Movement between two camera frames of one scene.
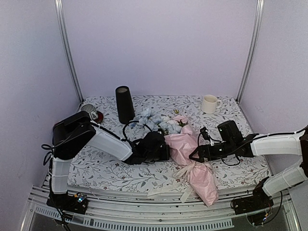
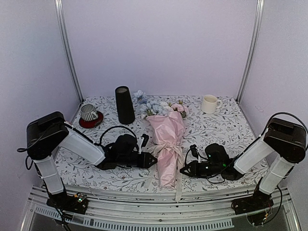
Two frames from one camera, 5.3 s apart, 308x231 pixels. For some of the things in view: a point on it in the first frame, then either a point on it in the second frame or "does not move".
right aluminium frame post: (259, 16) does not move
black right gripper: (201, 149) to (194, 170)
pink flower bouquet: (183, 147) to (165, 130)
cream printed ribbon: (184, 176) to (178, 153)
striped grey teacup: (90, 109) does not move
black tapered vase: (125, 107) does not move
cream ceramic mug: (210, 104) does not move
